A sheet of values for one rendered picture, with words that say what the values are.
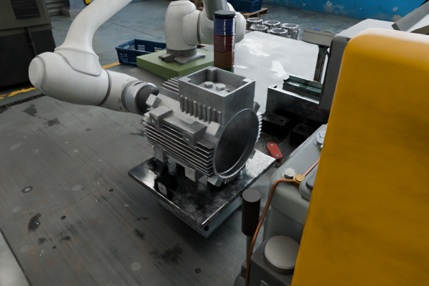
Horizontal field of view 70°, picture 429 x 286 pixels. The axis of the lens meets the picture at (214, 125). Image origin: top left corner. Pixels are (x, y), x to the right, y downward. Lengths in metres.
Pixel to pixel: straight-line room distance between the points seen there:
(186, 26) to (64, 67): 0.84
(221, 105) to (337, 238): 0.38
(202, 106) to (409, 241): 0.46
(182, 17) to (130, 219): 1.00
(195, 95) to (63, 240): 0.45
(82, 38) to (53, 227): 0.46
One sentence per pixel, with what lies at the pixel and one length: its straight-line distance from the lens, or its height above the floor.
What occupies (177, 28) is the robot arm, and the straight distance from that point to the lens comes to 1.52.
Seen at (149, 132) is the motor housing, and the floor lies 1.02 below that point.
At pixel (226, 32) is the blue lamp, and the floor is 1.17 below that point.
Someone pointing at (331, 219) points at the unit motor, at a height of 1.24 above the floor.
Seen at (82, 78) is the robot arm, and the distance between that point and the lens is 0.80.
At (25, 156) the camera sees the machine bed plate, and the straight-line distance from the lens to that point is 1.13.
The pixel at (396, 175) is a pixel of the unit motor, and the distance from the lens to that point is 0.18.
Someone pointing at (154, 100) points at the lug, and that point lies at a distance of 0.68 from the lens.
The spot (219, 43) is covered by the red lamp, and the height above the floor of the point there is 1.14.
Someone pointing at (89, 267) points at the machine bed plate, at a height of 0.80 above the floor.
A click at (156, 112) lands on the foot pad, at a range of 0.65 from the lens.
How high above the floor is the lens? 1.39
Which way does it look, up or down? 32 degrees down
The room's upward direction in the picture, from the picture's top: straight up
